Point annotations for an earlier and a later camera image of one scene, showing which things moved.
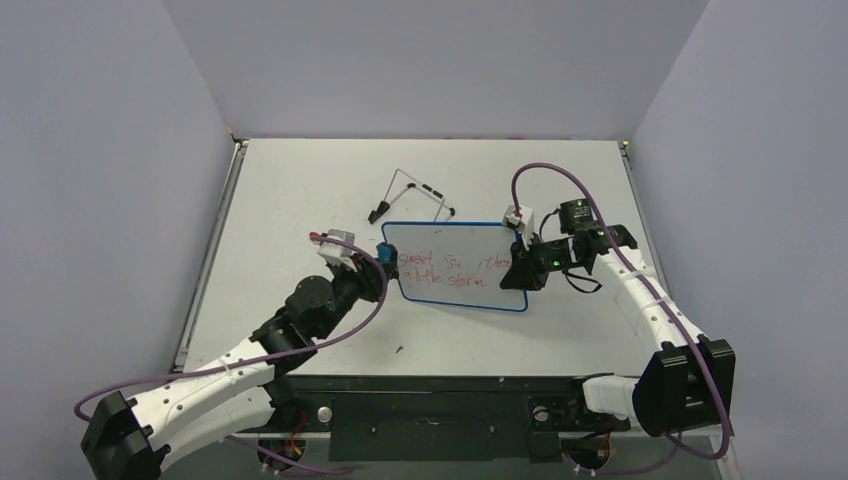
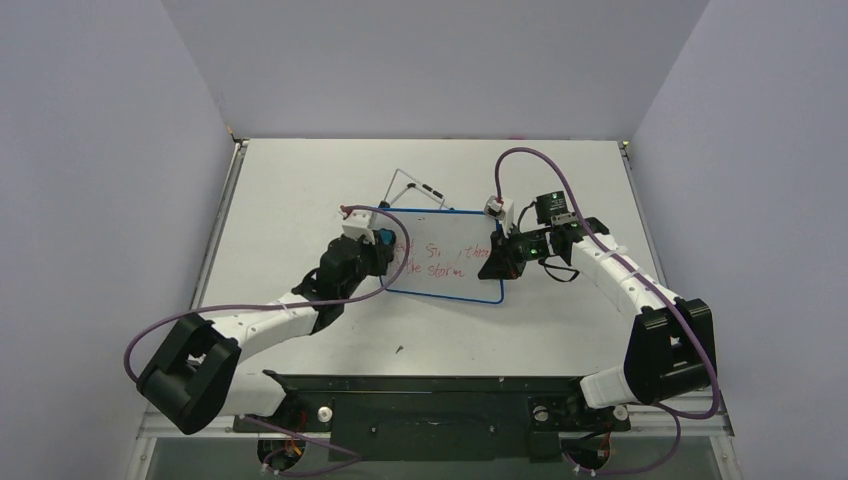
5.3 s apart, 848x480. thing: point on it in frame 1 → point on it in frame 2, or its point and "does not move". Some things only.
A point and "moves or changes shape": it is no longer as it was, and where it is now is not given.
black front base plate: x=445 y=418 does not move
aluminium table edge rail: x=235 y=165 does not move
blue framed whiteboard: x=459 y=263 moves or changes shape
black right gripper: x=535 y=263 → x=502 y=250
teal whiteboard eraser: x=387 y=253 moves or changes shape
